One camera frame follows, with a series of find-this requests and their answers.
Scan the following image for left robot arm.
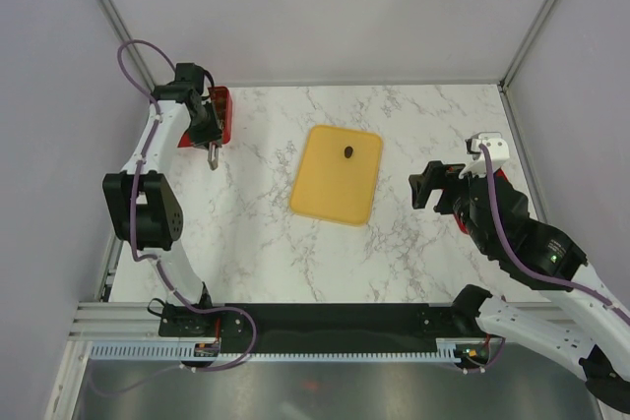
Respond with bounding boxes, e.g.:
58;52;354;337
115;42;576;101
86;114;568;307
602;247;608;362
102;63;223;335

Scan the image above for yellow plastic tray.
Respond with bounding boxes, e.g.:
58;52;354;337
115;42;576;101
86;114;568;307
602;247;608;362
289;125;383;226

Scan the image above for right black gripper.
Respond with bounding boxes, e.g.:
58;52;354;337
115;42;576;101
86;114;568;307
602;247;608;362
407;158;497;255

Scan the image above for red box lid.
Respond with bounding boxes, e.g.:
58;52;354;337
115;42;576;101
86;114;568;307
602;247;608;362
454;178;495;237

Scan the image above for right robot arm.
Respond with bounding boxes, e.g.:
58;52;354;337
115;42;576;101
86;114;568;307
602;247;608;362
409;160;629;413

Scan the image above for left aluminium frame post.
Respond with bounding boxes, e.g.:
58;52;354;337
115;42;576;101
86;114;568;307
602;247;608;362
96;0;156;89

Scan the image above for red compartment box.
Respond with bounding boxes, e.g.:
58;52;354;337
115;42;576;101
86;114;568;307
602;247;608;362
178;86;232;149

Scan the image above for metal serving tongs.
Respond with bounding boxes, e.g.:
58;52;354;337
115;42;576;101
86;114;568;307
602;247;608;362
207;142;221;171

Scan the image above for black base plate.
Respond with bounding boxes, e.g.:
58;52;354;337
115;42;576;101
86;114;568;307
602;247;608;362
158;303;486;353

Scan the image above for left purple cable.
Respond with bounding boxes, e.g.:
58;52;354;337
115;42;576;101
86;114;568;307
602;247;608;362
88;39;258;399

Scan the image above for right aluminium frame post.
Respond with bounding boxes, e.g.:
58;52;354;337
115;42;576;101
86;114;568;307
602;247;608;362
497;0;590;92

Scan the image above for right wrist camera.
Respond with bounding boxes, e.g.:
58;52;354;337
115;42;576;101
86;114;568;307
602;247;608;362
459;132;510;179

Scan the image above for grey slotted cable duct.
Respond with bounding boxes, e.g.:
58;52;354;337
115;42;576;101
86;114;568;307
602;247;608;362
89;341;461;364

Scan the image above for aluminium frame post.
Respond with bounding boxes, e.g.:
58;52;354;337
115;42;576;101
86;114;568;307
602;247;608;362
96;0;156;89
497;0;590;92

